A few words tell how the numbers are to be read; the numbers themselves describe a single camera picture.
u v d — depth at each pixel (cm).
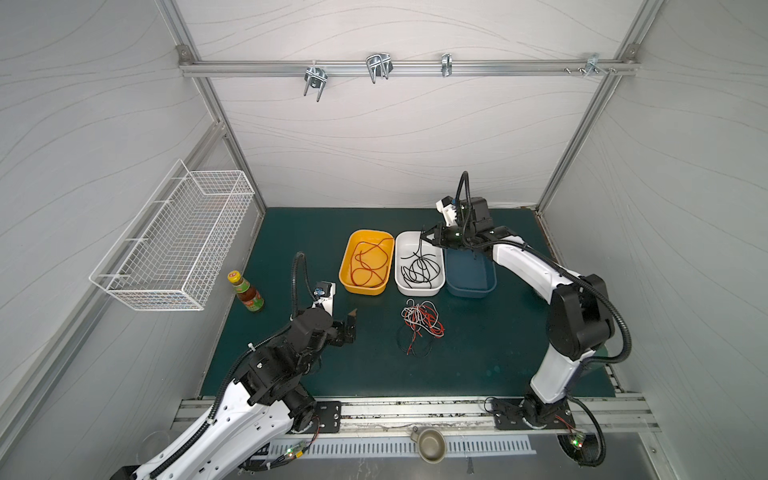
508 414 73
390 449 67
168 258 67
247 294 84
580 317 47
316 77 79
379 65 77
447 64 78
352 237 104
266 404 48
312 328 50
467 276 98
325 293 61
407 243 105
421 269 101
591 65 77
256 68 77
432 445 69
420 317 86
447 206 81
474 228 70
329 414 74
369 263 100
